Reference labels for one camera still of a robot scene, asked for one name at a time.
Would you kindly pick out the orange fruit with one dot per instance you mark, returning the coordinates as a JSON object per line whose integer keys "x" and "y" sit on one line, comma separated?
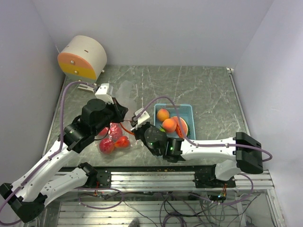
{"x": 169, "y": 125}

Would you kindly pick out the clear zip top bag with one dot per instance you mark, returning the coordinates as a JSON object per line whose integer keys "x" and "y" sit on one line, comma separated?
{"x": 123, "y": 95}

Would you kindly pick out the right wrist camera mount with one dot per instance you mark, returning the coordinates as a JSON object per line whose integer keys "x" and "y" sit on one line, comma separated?
{"x": 137, "y": 122}

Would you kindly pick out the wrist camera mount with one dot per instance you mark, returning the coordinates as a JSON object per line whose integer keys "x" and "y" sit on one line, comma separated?
{"x": 137, "y": 122}
{"x": 104, "y": 92}

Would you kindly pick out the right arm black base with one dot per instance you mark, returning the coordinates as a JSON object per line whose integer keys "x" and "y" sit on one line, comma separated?
{"x": 204, "y": 177}

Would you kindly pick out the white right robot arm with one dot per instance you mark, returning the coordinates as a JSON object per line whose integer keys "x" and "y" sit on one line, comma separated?
{"x": 241, "y": 153}

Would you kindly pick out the aluminium rail frame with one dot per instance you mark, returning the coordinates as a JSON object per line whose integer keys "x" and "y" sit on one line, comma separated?
{"x": 178, "y": 181}

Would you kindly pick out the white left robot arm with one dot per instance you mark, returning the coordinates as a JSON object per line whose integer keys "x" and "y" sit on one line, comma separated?
{"x": 30, "y": 194}

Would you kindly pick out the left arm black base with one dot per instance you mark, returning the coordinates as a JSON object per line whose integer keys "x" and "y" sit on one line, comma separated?
{"x": 99, "y": 178}

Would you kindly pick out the blue plastic basket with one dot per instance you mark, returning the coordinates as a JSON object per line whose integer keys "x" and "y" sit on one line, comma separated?
{"x": 185, "y": 111}

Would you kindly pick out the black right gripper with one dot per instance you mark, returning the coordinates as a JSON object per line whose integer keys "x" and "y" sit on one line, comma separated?
{"x": 137, "y": 131}

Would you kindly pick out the red apple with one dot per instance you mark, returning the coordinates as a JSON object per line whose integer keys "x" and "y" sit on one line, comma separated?
{"x": 122, "y": 142}
{"x": 104, "y": 132}
{"x": 115, "y": 131}
{"x": 106, "y": 146}

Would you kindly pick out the peach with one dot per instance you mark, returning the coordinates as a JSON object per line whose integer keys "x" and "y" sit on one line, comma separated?
{"x": 162, "y": 115}

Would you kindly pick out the round beige drawer box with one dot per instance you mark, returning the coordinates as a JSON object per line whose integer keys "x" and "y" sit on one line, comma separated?
{"x": 83, "y": 59}

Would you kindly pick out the watermelon slice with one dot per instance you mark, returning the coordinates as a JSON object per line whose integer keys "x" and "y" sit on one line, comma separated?
{"x": 182, "y": 128}

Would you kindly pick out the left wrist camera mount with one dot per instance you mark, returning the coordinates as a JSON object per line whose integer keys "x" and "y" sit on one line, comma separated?
{"x": 104, "y": 92}

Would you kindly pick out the small white bracket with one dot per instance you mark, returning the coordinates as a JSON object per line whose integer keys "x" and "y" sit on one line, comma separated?
{"x": 86, "y": 88}

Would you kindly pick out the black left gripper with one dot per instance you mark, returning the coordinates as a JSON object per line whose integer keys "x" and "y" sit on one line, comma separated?
{"x": 120, "y": 110}

